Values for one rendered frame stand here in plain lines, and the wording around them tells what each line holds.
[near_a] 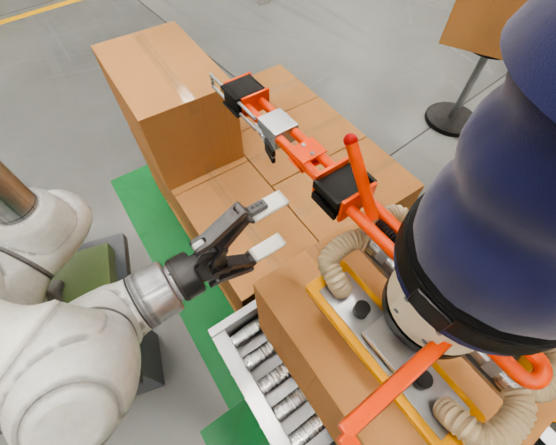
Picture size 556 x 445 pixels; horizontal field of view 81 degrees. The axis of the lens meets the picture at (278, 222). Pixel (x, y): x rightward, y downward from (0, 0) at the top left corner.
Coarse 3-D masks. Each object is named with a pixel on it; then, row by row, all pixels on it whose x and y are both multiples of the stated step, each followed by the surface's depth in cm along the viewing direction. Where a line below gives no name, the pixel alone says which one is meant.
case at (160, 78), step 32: (160, 32) 150; (128, 64) 136; (160, 64) 136; (192, 64) 136; (128, 96) 124; (160, 96) 124; (192, 96) 124; (160, 128) 124; (192, 128) 132; (224, 128) 142; (160, 160) 134; (192, 160) 144; (224, 160) 156
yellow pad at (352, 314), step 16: (352, 272) 64; (320, 288) 63; (368, 288) 63; (320, 304) 61; (336, 304) 60; (352, 304) 60; (368, 304) 58; (336, 320) 59; (352, 320) 59; (368, 320) 59; (352, 336) 58; (368, 352) 56; (368, 368) 56; (384, 368) 54; (432, 368) 54; (416, 384) 52; (432, 384) 53; (448, 384) 53; (400, 400) 52; (416, 400) 52; (432, 400) 52; (464, 400) 52; (416, 416) 51; (432, 416) 51; (480, 416) 51; (432, 432) 50; (448, 432) 49
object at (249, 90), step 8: (248, 72) 78; (232, 80) 77; (240, 80) 77; (248, 80) 77; (256, 80) 77; (232, 88) 75; (240, 88) 75; (248, 88) 75; (256, 88) 75; (264, 88) 75; (240, 96) 73; (248, 96) 73; (256, 96) 74; (264, 96) 76; (256, 104) 76
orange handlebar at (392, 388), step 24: (288, 144) 67; (312, 144) 66; (312, 168) 63; (360, 216) 57; (384, 216) 57; (384, 240) 55; (408, 360) 45; (432, 360) 44; (504, 360) 44; (384, 384) 43; (408, 384) 43; (528, 384) 43; (360, 408) 41; (384, 408) 41
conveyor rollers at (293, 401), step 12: (252, 324) 116; (240, 336) 114; (252, 336) 116; (264, 348) 112; (252, 360) 110; (264, 360) 112; (276, 372) 108; (288, 372) 108; (264, 384) 106; (276, 384) 107; (288, 396) 105; (300, 396) 104; (276, 408) 102; (288, 408) 102; (312, 420) 101; (300, 432) 99; (312, 432) 99; (300, 444) 97
